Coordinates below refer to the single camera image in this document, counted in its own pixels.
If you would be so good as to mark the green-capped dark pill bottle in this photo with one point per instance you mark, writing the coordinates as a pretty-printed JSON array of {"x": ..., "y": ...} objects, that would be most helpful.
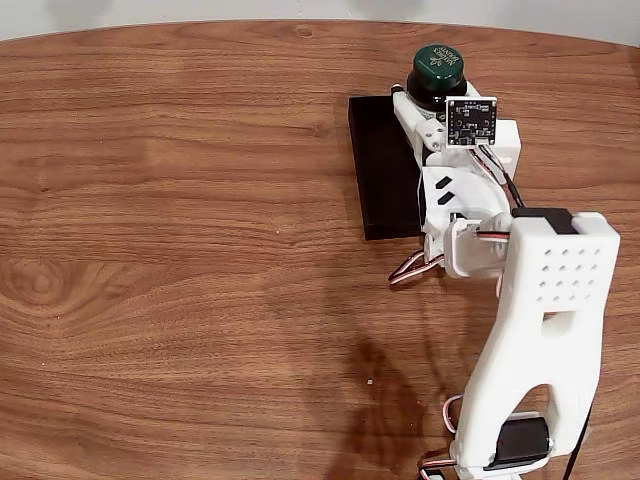
[{"x": 437, "y": 62}]

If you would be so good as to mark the shallow black box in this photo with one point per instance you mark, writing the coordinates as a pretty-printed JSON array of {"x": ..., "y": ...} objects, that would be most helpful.
[{"x": 382, "y": 165}]

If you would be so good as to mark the camera board on white mount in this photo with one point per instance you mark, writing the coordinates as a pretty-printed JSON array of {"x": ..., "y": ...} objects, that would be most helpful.
[{"x": 470, "y": 122}]

